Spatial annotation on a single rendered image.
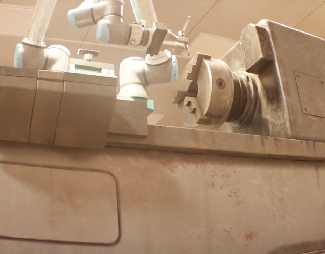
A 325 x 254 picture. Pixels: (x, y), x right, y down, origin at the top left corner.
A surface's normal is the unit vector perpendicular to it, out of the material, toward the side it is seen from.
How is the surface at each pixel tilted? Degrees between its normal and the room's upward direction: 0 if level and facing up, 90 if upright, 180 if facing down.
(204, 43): 180
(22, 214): 90
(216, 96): 123
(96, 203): 90
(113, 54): 180
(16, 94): 141
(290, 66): 90
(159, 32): 161
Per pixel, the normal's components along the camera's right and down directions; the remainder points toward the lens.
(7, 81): 0.40, -0.35
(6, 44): 0.07, 0.93
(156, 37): 0.14, 0.76
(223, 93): 0.39, 0.11
